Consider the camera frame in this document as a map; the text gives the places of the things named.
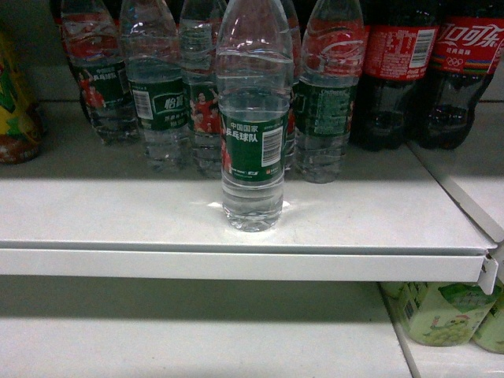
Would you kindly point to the clear water bottle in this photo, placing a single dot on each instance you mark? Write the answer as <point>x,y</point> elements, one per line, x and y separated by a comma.
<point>254,72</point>

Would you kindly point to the water bottle green label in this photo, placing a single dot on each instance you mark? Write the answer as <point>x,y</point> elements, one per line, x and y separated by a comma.
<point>150,45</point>
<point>333,50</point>

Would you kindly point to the right water bottle green label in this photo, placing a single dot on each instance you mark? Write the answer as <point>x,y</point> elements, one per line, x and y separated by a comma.
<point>333,50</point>

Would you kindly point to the white metal shelf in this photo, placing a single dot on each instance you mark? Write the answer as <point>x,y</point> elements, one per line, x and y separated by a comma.
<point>84,209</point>

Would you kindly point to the far left water bottle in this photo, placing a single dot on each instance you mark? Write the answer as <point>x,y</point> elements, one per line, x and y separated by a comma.
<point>91,41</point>

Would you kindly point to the green tea bottle lower shelf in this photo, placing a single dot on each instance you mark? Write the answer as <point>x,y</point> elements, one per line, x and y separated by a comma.
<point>439,314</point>

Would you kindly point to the cola bottle barcode label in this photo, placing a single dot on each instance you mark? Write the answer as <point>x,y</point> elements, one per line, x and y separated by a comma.
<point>400,42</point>

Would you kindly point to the yellow juice bottle left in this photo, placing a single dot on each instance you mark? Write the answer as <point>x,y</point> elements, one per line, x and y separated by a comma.
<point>21,123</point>

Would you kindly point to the cola bottle red logo label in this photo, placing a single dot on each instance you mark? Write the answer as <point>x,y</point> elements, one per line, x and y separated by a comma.
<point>462,65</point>

